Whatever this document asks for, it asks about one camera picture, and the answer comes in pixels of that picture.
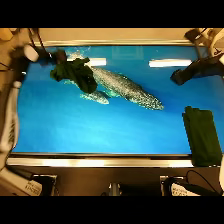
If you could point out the silver frame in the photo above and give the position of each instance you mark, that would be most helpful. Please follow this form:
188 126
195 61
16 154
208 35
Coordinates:
100 162

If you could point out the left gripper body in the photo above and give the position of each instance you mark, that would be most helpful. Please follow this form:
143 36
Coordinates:
60 55

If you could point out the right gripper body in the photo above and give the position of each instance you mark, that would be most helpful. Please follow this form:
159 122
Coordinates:
180 77

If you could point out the green T-shirt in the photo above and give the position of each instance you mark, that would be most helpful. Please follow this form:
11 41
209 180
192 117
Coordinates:
78 75

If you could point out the folded dark green garment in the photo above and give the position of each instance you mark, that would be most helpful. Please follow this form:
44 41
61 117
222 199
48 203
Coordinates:
201 136

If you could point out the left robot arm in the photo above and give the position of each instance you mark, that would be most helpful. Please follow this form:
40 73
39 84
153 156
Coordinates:
10 126

